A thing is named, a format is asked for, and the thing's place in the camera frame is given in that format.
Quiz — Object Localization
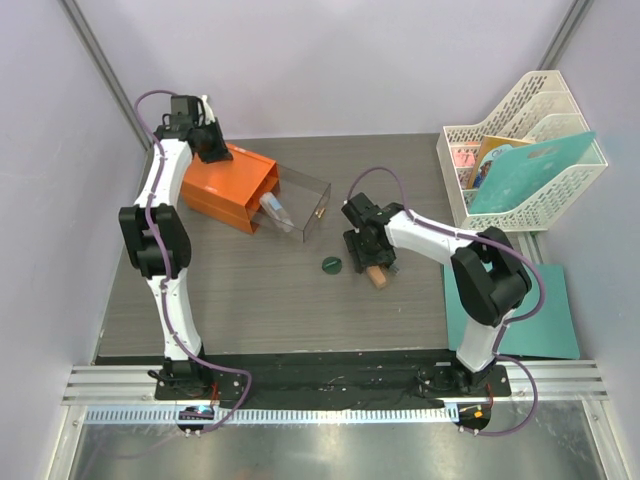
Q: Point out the purple cable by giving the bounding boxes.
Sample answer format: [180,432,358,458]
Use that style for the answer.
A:
[345,166,547,436]
[133,88,254,434]

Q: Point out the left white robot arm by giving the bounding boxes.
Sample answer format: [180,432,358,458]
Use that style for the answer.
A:
[118,93,232,399]

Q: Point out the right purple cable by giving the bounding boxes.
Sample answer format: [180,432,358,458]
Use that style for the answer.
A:
[345,166,547,436]

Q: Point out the clear plastic tube bottle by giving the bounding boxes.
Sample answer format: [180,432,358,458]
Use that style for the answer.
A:
[259,192,294,233]

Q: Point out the orange drawer organizer box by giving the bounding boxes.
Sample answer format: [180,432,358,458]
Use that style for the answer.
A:
[181,143,279,235]

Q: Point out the teal plastic folder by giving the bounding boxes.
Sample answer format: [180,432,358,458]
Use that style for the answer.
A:
[468,131,596,215]

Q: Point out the clear drawer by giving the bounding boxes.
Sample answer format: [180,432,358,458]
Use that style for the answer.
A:
[267,165,331,243]
[248,203,279,232]

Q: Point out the teal clipboard on table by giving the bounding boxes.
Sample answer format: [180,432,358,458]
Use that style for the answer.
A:
[443,264,580,360]

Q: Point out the yellow book in holder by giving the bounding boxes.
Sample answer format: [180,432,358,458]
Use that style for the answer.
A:
[467,136,531,189]

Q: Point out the peach foundation bottle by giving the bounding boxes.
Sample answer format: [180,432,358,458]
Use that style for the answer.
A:
[366,266,389,290]

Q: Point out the aluminium rail frame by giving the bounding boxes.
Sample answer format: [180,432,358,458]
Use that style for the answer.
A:
[63,357,608,410]

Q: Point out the white slotted cable duct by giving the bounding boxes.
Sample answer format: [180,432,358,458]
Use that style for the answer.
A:
[84,404,459,426]

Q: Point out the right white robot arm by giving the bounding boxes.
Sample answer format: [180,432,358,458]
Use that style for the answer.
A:
[341,193,532,395]

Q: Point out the white mesh file holder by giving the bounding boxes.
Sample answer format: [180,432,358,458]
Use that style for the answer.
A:
[437,70,608,232]

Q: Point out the pink booklet in holder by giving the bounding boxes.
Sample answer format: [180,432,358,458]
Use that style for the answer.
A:
[451,144,479,189]

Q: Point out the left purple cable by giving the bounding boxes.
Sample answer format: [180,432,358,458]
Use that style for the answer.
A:
[133,88,254,434]

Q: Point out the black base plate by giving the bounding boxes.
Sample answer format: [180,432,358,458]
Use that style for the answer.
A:
[153,349,512,401]

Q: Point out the green puff with strap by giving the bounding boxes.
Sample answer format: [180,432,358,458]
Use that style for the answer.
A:
[321,256,343,275]

